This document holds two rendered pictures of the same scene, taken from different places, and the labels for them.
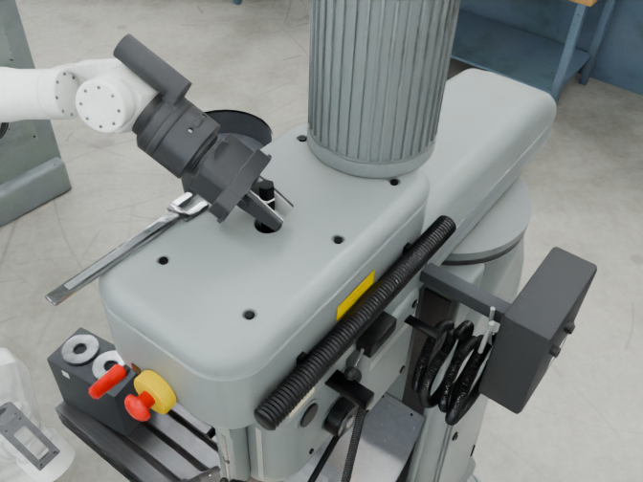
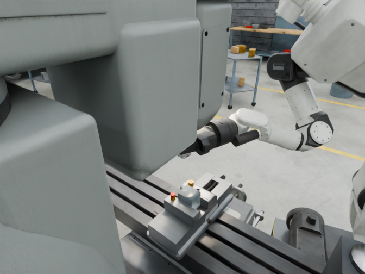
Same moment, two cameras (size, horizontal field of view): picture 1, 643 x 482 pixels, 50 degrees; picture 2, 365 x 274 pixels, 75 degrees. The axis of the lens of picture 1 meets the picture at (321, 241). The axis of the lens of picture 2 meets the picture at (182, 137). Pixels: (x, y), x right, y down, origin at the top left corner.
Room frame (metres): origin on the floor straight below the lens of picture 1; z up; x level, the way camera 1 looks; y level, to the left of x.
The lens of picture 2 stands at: (1.30, 0.09, 1.62)
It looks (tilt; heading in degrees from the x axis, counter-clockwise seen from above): 30 degrees down; 181
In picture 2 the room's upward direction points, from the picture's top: straight up
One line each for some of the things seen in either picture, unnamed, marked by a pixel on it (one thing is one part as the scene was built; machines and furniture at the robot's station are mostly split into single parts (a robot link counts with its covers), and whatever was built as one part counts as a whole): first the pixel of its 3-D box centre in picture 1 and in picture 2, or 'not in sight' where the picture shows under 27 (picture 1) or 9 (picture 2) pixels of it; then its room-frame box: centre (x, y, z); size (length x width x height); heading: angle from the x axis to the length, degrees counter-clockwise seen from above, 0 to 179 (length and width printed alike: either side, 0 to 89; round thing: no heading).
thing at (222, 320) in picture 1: (276, 258); not in sight; (0.69, 0.06, 1.81); 0.47 x 0.26 x 0.16; 145
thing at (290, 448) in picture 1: (275, 395); (182, 68); (0.68, 0.07, 1.47); 0.21 x 0.19 x 0.32; 55
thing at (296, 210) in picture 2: not in sight; (304, 223); (0.33, 0.77, 0.50); 0.20 x 0.05 x 0.20; 68
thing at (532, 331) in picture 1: (539, 332); not in sight; (0.73, -0.37, 1.62); 0.20 x 0.09 x 0.21; 145
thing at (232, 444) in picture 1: (232, 448); not in sight; (0.59, 0.14, 1.45); 0.04 x 0.04 x 0.21; 55
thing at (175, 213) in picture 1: (129, 246); not in sight; (0.62, 0.25, 1.89); 0.24 x 0.04 x 0.01; 143
